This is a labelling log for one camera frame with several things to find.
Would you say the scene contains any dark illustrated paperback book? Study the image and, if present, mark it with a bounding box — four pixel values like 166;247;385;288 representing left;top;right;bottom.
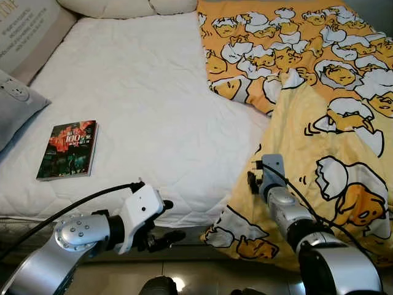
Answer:
36;120;99;181

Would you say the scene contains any white pillow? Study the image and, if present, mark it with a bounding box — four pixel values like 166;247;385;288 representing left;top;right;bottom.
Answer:
150;0;198;16
57;0;154;19

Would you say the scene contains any black left robot leg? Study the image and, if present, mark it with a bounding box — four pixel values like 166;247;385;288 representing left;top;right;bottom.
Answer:
138;277;179;295

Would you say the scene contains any black robot leg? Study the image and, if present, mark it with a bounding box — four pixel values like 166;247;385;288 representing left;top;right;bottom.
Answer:
230;288;268;295
138;277;179;295

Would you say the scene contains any black right robot leg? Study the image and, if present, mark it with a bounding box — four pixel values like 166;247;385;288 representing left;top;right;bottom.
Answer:
230;288;268;295

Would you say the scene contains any pale yellow egg-print duvet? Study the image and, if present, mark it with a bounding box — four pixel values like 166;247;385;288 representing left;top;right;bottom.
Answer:
203;68;393;271

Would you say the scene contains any orange egg-print blanket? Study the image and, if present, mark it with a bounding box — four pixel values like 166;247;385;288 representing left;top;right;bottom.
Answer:
196;0;393;117

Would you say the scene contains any grey pillow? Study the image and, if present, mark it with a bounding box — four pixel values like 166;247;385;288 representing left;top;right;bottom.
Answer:
0;69;51;151

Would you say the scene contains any beige padded headboard with text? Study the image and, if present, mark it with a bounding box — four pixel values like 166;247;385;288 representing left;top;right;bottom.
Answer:
0;0;77;84

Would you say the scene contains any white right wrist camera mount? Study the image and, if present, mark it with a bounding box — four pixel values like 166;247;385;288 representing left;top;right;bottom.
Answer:
258;154;286;197

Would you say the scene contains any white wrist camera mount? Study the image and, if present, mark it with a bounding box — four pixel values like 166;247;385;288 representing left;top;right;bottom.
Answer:
117;183;165;254
258;154;286;197

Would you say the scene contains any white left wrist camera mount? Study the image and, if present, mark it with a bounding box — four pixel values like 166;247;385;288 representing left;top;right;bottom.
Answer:
117;183;165;254

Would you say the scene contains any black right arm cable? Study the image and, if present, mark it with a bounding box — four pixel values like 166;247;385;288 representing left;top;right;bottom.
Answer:
252;161;372;262

